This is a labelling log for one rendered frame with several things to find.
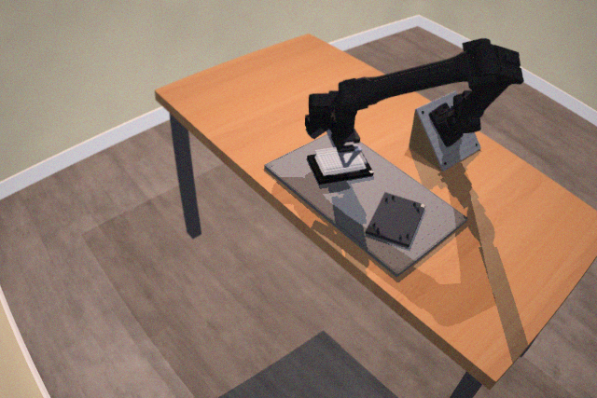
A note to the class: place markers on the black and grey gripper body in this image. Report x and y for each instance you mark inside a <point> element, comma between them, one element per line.
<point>352,136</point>

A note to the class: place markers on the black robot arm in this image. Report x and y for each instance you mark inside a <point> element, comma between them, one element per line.
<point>485,78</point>

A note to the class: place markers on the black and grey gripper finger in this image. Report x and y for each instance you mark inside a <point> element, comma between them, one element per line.
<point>329,136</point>
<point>355,153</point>

